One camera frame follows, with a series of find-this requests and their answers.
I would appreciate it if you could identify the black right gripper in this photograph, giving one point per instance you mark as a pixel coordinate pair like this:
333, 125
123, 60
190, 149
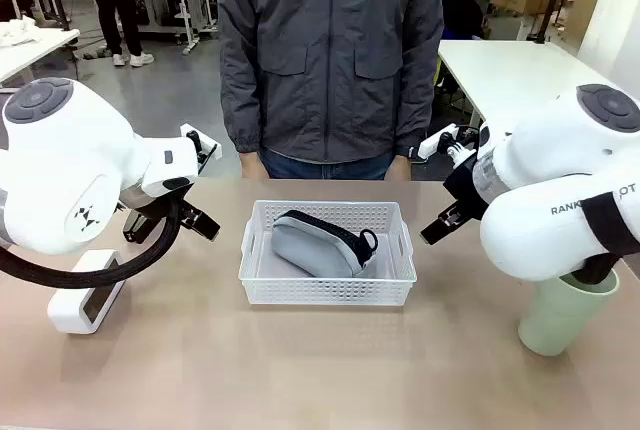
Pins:
462, 182

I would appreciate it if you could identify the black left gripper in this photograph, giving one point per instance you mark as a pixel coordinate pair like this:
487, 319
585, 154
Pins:
156, 212

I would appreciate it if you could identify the white rectangular box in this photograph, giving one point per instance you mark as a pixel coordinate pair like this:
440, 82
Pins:
70, 314

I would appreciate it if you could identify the grey pouch with black zipper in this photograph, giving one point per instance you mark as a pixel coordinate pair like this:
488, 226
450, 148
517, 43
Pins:
310, 250

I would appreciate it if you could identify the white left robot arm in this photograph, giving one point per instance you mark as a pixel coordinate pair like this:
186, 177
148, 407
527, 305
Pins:
60, 175

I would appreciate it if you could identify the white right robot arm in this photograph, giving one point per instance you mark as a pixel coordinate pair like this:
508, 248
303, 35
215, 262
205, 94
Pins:
540, 150

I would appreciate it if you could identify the white perforated plastic basket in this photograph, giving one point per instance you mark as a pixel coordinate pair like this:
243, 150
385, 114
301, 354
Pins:
325, 292

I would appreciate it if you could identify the person's left hand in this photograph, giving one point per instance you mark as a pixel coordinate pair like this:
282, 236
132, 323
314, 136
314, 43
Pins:
399, 170

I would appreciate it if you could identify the person's right hand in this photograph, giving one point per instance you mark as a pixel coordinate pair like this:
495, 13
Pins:
252, 166

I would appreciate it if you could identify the black wrist watch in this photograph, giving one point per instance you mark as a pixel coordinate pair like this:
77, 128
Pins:
411, 152

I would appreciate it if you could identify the blue jeans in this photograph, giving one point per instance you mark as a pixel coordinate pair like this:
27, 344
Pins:
300, 167

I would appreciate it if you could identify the pale green cup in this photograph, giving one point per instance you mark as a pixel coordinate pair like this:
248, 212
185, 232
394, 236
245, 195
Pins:
560, 317

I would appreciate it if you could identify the large white side table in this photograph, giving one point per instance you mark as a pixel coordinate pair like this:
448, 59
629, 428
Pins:
510, 70

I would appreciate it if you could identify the person in grey jacket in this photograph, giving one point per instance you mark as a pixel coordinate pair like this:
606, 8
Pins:
325, 50

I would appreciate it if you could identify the white table with cloth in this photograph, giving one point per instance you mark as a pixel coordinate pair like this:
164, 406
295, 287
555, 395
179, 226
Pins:
35, 57

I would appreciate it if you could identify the crumpled white cloth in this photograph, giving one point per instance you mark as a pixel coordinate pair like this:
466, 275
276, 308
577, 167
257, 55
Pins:
17, 32

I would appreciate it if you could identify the tall cardboard box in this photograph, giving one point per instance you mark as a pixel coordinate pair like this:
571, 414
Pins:
587, 0

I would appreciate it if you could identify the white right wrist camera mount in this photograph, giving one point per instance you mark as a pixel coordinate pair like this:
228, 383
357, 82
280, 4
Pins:
430, 144

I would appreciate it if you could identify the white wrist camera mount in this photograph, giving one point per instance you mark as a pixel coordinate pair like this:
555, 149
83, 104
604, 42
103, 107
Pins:
430, 144
191, 130

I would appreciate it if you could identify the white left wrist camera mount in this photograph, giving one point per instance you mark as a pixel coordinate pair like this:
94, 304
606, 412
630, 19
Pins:
191, 130

